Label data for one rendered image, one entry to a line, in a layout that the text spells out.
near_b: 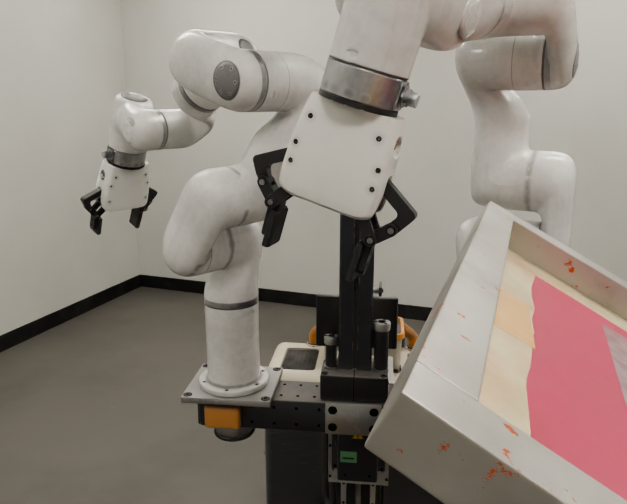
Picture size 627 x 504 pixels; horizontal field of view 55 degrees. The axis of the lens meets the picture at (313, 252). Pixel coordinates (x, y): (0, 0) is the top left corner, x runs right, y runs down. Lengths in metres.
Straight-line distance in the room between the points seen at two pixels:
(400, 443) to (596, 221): 4.17
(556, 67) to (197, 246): 0.57
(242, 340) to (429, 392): 0.77
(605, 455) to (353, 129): 0.32
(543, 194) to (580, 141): 3.41
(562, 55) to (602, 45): 3.49
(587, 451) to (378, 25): 0.35
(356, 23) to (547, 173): 0.50
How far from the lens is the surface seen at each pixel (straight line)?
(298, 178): 0.56
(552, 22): 0.84
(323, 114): 0.55
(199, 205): 0.89
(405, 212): 0.56
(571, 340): 0.64
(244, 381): 1.08
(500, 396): 0.43
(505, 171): 0.96
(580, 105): 4.35
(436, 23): 0.57
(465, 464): 0.30
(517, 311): 0.61
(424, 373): 0.31
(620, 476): 0.46
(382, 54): 0.53
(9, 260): 4.51
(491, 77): 0.93
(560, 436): 0.44
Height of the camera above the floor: 1.64
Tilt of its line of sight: 14 degrees down
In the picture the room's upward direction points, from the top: straight up
